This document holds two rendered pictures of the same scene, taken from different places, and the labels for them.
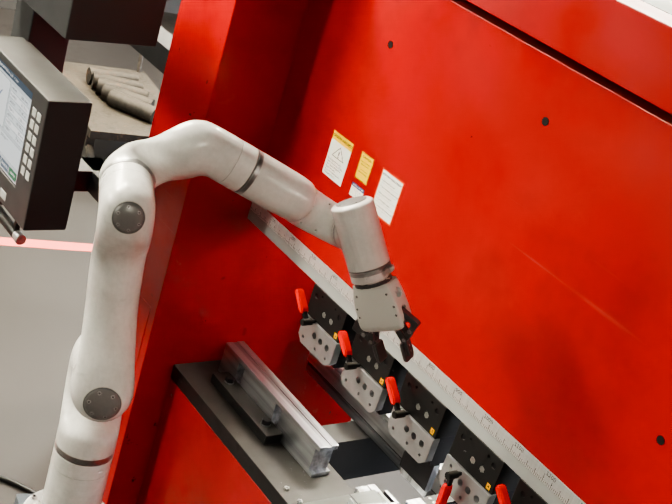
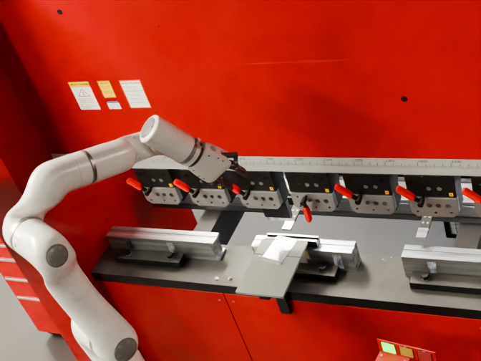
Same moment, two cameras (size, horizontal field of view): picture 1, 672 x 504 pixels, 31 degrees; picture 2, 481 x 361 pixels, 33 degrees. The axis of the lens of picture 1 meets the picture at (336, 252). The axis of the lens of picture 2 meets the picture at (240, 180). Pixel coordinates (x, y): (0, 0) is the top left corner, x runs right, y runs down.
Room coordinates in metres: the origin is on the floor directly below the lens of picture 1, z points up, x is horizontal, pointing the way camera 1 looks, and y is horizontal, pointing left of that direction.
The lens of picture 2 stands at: (0.22, 0.27, 2.92)
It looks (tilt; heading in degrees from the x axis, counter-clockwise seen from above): 36 degrees down; 347
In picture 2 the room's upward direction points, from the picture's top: 20 degrees counter-clockwise
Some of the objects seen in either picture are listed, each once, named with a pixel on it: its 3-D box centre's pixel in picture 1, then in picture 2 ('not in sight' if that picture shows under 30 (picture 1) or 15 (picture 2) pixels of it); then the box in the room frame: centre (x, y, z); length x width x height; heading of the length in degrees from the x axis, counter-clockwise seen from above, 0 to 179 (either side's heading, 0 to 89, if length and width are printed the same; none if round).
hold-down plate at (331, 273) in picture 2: not in sight; (298, 270); (2.33, -0.32, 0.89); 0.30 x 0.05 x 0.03; 42
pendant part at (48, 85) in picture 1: (24, 130); not in sight; (2.92, 0.88, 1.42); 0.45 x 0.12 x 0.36; 42
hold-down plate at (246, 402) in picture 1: (245, 407); (150, 258); (2.81, 0.11, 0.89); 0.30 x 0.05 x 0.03; 42
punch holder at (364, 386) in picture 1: (378, 369); (210, 180); (2.56, -0.19, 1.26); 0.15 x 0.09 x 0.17; 42
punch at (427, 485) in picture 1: (418, 468); (277, 210); (2.40, -0.34, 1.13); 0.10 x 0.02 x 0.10; 42
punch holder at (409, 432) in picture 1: (428, 417); (260, 182); (2.41, -0.32, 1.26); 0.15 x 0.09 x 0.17; 42
